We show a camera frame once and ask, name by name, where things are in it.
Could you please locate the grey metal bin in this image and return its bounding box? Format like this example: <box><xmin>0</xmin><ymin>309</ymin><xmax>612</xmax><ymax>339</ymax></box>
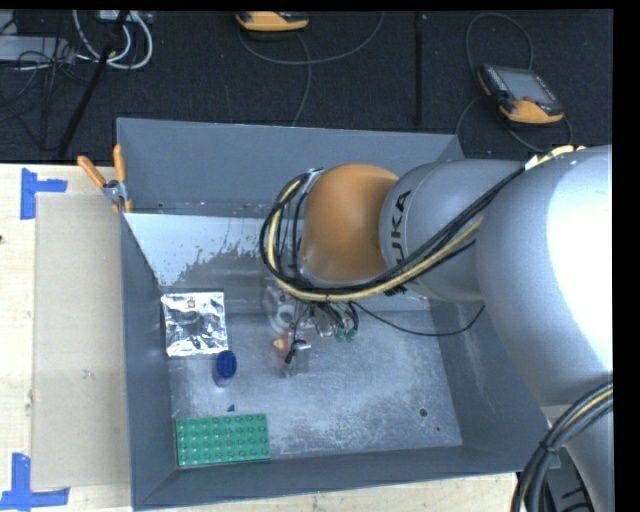
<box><xmin>115</xmin><ymin>117</ymin><xmax>562</xmax><ymax>512</ymax></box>

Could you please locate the pale cardboard board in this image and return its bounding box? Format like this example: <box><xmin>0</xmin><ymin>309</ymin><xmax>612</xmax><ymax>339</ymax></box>
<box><xmin>30</xmin><ymin>192</ymin><xmax>133</xmax><ymax>492</ymax></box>

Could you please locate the blue cup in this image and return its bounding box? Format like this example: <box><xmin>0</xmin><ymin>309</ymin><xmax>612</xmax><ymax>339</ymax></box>
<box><xmin>211</xmin><ymin>349</ymin><xmax>239</xmax><ymax>388</ymax></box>

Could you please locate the green studded flat block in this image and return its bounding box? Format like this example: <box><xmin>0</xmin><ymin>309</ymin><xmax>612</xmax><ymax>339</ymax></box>
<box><xmin>174</xmin><ymin>412</ymin><xmax>273</xmax><ymax>469</ymax></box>

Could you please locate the silver foil packet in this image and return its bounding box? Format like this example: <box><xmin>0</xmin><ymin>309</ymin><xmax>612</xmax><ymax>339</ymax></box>
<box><xmin>159</xmin><ymin>289</ymin><xmax>231</xmax><ymax>359</ymax></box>

